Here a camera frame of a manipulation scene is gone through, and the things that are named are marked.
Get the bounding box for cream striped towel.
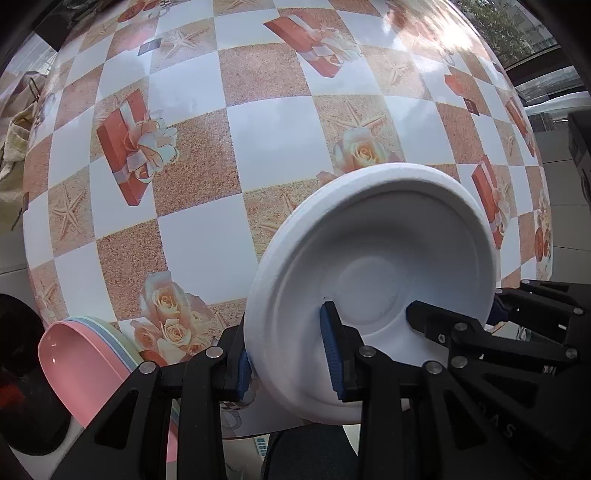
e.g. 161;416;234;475
0;105;36;232

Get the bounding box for person's jeans legs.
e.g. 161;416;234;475
260;424;358;480

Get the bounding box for white washing machine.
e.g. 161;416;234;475
1;269;82;479

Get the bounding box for patterned vinyl tablecloth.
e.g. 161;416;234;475
23;1;554;364

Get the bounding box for pink plastic plate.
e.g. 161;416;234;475
37;320;181;464

